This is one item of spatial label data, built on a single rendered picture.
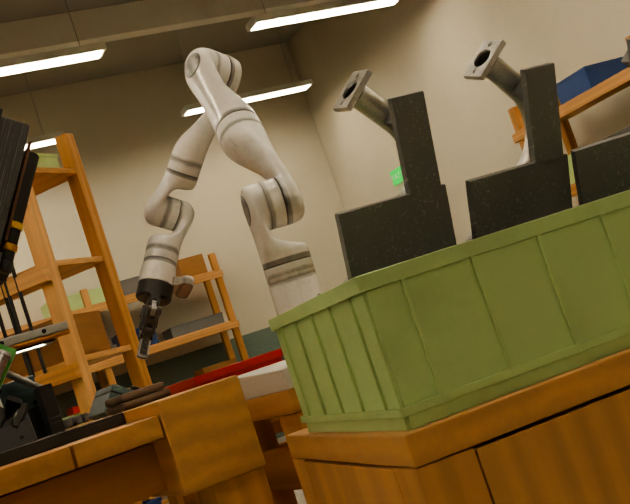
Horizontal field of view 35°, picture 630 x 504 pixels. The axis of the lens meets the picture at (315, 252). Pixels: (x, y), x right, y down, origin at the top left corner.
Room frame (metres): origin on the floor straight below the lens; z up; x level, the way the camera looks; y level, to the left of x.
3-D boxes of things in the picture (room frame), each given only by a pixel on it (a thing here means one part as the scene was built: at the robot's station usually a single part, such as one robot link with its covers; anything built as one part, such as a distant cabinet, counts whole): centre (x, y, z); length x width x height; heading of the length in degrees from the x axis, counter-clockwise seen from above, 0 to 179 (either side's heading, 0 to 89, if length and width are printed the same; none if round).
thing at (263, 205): (1.85, 0.05, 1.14); 0.09 x 0.09 x 0.17; 13
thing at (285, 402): (1.86, 0.06, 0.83); 0.32 x 0.32 x 0.04; 31
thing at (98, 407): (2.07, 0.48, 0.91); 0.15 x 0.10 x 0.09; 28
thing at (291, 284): (1.86, 0.06, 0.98); 0.09 x 0.09 x 0.17; 26
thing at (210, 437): (2.23, 0.59, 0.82); 1.50 x 0.14 x 0.15; 28
